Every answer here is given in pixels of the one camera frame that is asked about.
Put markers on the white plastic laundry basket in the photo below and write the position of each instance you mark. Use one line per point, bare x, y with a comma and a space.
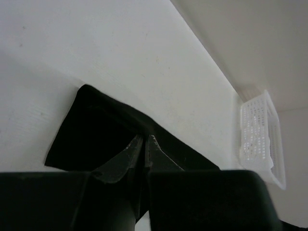
261, 141

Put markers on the black tank top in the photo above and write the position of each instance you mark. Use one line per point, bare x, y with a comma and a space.
98, 127

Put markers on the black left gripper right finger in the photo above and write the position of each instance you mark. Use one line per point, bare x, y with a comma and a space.
205, 200

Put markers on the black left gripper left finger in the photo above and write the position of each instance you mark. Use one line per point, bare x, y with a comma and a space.
106, 199

